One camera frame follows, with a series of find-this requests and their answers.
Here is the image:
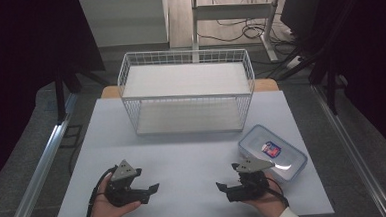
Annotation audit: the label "left hand-held gripper black cable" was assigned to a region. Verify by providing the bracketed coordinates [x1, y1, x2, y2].
[82, 165, 122, 217]

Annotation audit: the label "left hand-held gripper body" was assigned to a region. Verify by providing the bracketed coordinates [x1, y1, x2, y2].
[102, 158, 152, 208]

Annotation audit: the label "clear plastic lidded food container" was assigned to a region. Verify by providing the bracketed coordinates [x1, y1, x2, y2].
[236, 121, 310, 186]

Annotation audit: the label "white power strip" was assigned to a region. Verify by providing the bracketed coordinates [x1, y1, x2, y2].
[285, 55, 303, 71]

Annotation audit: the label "person's left hand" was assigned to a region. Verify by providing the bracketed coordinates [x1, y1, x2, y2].
[85, 170, 144, 217]

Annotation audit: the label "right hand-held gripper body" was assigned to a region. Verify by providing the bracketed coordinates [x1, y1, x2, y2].
[223, 156, 278, 203]

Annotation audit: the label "black floor cables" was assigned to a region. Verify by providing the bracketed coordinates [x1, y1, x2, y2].
[195, 0, 302, 81]

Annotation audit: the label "black metal stand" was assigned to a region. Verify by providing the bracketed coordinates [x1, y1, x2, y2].
[306, 47, 341, 117]
[51, 58, 85, 126]

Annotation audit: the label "white cabinet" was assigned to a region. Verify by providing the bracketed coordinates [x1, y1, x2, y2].
[78, 0, 172, 49]

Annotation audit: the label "white desk frame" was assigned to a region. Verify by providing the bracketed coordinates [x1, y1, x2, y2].
[189, 0, 286, 66]

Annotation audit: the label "white wire two-tier rack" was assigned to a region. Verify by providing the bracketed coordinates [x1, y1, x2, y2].
[115, 45, 259, 139]

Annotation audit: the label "right hand-held gripper black cable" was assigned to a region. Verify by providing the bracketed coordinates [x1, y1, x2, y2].
[265, 176, 290, 210]

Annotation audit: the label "aluminium rail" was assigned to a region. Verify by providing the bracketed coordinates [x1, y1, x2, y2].
[310, 78, 386, 217]
[0, 93, 85, 217]

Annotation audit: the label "person's right hand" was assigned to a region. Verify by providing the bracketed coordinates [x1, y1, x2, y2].
[240, 174, 290, 217]

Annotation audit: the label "dark curtain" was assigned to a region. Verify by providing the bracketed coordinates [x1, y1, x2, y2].
[278, 0, 386, 173]
[0, 0, 113, 195]

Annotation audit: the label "wooden table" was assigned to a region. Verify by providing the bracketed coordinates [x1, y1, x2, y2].
[99, 76, 280, 101]

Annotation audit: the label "hand-held gripper black cable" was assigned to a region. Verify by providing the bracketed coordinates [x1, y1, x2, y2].
[82, 165, 122, 217]
[265, 176, 290, 210]

